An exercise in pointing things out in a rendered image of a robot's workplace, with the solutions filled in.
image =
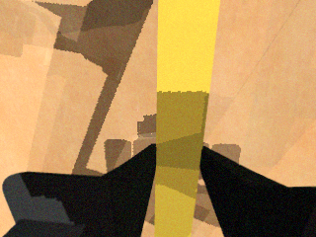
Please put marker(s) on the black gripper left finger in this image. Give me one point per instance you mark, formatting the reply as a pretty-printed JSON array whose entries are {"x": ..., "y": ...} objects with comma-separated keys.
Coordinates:
[{"x": 116, "y": 202}]

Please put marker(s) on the yellow bar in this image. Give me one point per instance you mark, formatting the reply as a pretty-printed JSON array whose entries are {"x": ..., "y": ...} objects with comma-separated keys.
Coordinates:
[{"x": 186, "y": 39}]

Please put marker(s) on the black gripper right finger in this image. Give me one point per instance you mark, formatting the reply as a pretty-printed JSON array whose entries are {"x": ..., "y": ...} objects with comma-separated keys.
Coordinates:
[{"x": 248, "y": 204}]

